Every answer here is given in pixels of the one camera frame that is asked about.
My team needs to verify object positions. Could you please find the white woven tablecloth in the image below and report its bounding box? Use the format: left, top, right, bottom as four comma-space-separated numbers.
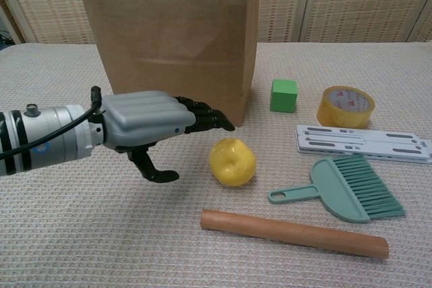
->
0, 42, 432, 288

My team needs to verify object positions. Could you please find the wooden rolling pin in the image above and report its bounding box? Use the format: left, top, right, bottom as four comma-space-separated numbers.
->
200, 208, 390, 260

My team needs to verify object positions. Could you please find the green cube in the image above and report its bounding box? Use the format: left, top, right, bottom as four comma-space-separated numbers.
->
269, 78, 300, 113

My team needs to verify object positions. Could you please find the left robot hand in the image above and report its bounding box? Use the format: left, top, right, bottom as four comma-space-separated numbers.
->
99, 90, 236, 183

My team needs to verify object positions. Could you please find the brown paper bag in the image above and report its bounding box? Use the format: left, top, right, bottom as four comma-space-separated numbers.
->
74, 0, 261, 127

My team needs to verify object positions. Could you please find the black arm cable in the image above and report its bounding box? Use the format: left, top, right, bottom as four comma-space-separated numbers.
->
0, 85, 103, 161

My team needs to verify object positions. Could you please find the teal mini brush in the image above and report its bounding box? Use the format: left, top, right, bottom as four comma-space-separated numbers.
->
268, 154, 407, 224

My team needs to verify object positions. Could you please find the grey plastic bracket plate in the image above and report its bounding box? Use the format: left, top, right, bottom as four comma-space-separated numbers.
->
295, 124, 432, 165

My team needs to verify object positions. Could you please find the woven folding screen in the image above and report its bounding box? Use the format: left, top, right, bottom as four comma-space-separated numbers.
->
0, 0, 432, 45

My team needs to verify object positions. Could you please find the yellow apple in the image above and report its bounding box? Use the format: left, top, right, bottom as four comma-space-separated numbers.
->
208, 137, 257, 188

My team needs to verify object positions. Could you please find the yellow packing tape roll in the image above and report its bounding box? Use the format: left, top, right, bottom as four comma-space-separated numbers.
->
316, 86, 376, 129

